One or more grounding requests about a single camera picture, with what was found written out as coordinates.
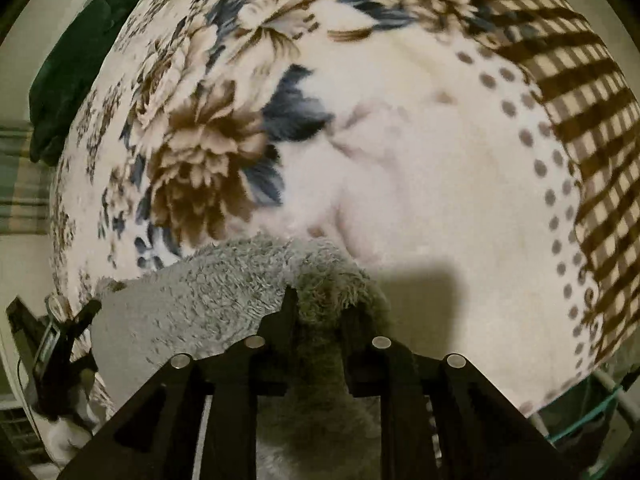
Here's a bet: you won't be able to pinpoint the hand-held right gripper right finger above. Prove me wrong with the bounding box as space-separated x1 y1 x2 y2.
340 305 558 480

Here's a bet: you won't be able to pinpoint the teal storage rack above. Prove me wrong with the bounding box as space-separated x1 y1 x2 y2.
530 369 640 480

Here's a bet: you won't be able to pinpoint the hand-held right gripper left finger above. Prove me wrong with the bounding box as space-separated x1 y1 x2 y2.
57 285 301 480

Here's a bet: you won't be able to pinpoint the grey fluffy pants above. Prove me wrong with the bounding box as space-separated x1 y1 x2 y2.
90 234 436 480

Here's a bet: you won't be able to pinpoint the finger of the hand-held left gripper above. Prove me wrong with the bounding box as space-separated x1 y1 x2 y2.
57 352 99 413
62 299 102 342

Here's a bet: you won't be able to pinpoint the green striped curtain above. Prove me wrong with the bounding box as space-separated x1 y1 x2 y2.
0 120 56 236

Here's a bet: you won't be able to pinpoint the floral checkered-edge blanket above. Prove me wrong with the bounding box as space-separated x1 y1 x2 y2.
47 0 640 416

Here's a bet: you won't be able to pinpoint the dark green blanket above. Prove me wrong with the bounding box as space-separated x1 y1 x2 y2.
28 0 145 166

